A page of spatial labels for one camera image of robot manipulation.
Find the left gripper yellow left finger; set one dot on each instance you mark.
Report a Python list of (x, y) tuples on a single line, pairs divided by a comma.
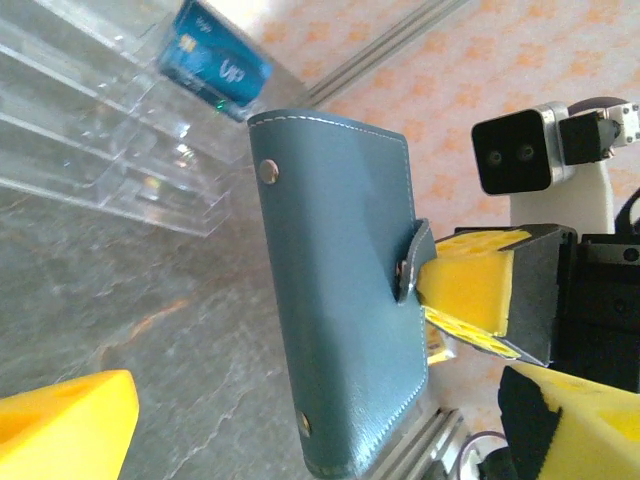
[(65, 430)]

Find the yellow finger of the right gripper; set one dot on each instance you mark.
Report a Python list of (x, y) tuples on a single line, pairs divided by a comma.
[(470, 290), (480, 340)]

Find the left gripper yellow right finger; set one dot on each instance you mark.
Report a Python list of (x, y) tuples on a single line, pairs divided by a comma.
[(590, 435)]

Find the yellow print credit card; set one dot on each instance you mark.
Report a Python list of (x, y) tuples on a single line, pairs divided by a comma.
[(440, 350)]

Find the clear acrylic tiered card stand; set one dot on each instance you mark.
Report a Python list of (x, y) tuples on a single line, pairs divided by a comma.
[(75, 125)]

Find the blue VIP credit card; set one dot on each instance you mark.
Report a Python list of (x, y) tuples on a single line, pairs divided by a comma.
[(215, 70)]

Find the dark blue credit card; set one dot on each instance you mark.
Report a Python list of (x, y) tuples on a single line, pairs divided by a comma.
[(200, 15)]

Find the aluminium side rail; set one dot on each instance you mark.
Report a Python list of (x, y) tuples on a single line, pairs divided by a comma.
[(425, 445)]

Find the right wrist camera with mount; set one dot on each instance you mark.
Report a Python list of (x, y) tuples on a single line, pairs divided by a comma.
[(510, 150)]

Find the aluminium corner post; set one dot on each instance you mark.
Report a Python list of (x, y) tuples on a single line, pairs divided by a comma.
[(350, 70)]

